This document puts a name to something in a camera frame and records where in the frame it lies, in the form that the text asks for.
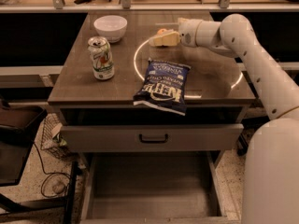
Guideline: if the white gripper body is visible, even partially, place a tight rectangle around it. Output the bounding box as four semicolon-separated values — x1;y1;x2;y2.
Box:
178;19;202;48

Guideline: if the orange fruit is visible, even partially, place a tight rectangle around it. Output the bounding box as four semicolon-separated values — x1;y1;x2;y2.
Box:
157;28;167;35

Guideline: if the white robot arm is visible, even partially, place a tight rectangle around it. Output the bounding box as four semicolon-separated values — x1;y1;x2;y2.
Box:
149;14;299;224

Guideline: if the grey drawer cabinet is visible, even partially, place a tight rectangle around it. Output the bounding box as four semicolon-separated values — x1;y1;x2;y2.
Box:
49;11;254;224

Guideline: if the open middle drawer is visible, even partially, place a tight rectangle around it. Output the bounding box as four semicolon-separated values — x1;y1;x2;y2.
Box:
80;152;240;224

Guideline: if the blue potato chip bag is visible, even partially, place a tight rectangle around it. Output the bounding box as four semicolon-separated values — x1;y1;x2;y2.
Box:
133;60;191;116

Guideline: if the white ceramic bowl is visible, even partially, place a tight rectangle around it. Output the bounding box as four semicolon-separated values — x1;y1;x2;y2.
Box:
93;15;127;43

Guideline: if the green white soda can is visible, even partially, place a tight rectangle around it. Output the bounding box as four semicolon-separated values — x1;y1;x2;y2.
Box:
88;36;114;80

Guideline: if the black office chair base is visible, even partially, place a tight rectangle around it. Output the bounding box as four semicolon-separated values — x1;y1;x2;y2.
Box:
237;134;249;156

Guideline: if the dark chair at left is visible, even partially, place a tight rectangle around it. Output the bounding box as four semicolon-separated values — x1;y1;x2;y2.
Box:
0;98;80;224

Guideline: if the top drawer with black handle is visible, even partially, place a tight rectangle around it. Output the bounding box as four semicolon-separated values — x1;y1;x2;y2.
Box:
61;124;243;153

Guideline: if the wire mesh basket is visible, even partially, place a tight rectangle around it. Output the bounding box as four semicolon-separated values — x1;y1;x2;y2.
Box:
40;113;70;159

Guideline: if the black cable on floor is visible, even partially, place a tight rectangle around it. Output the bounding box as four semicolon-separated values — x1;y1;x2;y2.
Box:
32;142;73;199

